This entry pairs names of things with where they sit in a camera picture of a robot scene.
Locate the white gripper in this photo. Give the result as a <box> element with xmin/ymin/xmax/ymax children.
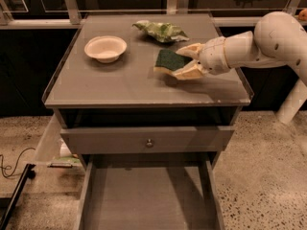
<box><xmin>172</xmin><ymin>36</ymin><xmax>230</xmax><ymax>81</ymax></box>

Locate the green yellow sponge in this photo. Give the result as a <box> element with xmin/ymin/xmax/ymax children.
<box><xmin>153</xmin><ymin>49</ymin><xmax>192</xmax><ymax>77</ymax></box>

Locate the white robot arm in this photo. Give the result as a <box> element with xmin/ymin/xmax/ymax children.
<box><xmin>172</xmin><ymin>11</ymin><xmax>307</xmax><ymax>124</ymax></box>

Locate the grey drawer cabinet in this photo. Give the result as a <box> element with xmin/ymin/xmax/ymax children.
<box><xmin>41</xmin><ymin>12</ymin><xmax>255</xmax><ymax>230</ymax></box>

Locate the round drawer knob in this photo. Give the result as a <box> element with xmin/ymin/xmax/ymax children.
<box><xmin>146</xmin><ymin>139</ymin><xmax>154</xmax><ymax>148</ymax></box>

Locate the grey top drawer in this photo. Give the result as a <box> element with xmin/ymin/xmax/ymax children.
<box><xmin>60</xmin><ymin>126</ymin><xmax>234</xmax><ymax>154</ymax></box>

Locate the grey open middle drawer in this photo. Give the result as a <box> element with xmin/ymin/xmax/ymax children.
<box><xmin>73</xmin><ymin>153</ymin><xmax>225</xmax><ymax>230</ymax></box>

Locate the crumpled green chip bag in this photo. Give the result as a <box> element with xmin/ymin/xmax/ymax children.
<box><xmin>133</xmin><ymin>20</ymin><xmax>189</xmax><ymax>43</ymax></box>

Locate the white bowl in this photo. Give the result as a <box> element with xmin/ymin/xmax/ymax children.
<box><xmin>84</xmin><ymin>35</ymin><xmax>127</xmax><ymax>63</ymax></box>

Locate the orange fruit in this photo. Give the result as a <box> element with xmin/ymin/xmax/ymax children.
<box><xmin>298</xmin><ymin>9</ymin><xmax>307</xmax><ymax>21</ymax></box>

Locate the metal window railing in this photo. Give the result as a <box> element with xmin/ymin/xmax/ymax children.
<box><xmin>1</xmin><ymin>0</ymin><xmax>306</xmax><ymax>25</ymax></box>

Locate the clear acrylic side bin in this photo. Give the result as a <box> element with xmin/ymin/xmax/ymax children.
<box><xmin>33</xmin><ymin>116</ymin><xmax>81</xmax><ymax>168</ymax></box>

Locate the black metal stand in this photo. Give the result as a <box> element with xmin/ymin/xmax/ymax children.
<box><xmin>0</xmin><ymin>164</ymin><xmax>35</xmax><ymax>230</ymax></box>

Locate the black cable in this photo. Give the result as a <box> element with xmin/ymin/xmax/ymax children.
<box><xmin>0</xmin><ymin>147</ymin><xmax>36</xmax><ymax>179</ymax></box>

